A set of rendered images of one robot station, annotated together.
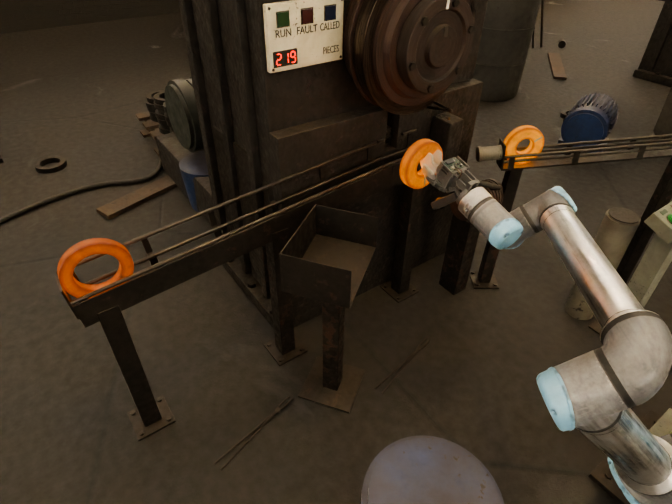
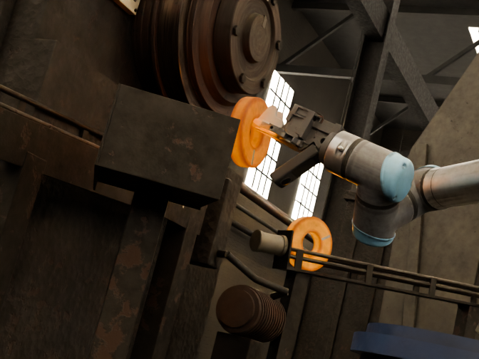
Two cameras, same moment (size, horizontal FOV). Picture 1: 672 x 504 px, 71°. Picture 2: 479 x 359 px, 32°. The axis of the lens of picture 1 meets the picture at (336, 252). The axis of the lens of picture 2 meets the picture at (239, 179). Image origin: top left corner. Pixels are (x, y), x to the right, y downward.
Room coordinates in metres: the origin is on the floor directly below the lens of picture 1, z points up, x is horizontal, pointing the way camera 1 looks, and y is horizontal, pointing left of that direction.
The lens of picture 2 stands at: (-0.25, 0.52, 0.35)
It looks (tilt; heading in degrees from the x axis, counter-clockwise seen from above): 12 degrees up; 333
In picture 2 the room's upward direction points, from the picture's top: 14 degrees clockwise
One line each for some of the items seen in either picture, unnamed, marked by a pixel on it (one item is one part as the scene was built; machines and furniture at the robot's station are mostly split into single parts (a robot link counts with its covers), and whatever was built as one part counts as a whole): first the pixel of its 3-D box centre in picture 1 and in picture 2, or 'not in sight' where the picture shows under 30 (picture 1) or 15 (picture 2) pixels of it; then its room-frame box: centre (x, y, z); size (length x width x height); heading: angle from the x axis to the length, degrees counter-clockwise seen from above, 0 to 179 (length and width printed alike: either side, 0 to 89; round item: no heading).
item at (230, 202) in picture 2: (443, 145); (208, 221); (1.74, -0.42, 0.68); 0.11 x 0.08 x 0.24; 36
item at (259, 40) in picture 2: (437, 45); (250, 38); (1.51, -0.30, 1.11); 0.28 x 0.06 x 0.28; 126
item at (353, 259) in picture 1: (330, 322); (115, 320); (1.07, 0.01, 0.36); 0.26 x 0.20 x 0.72; 161
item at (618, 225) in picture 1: (599, 266); not in sight; (1.51, -1.09, 0.26); 0.12 x 0.12 x 0.52
